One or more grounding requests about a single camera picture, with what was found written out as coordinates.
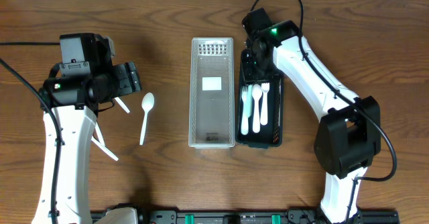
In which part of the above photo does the white plastic fork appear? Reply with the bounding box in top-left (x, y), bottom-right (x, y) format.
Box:
top-left (241, 85), bottom-right (249, 135)
top-left (244, 85), bottom-right (253, 117)
top-left (260, 82), bottom-right (270, 125)

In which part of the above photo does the thick white plastic spoon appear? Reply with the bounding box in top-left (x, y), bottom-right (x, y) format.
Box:
top-left (252, 84), bottom-right (262, 133)

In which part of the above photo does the clear plastic perforated basket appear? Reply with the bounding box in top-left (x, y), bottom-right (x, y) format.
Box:
top-left (188, 38), bottom-right (235, 149)

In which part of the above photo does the dark green plastic basket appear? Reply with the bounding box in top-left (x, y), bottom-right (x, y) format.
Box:
top-left (235, 49), bottom-right (284, 149)

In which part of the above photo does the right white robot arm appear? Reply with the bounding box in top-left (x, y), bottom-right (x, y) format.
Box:
top-left (242, 19), bottom-right (381, 223)

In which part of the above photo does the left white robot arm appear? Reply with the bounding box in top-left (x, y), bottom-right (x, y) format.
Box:
top-left (32, 61), bottom-right (141, 223)

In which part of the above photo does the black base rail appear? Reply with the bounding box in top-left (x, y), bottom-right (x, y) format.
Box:
top-left (90, 203), bottom-right (400, 224)

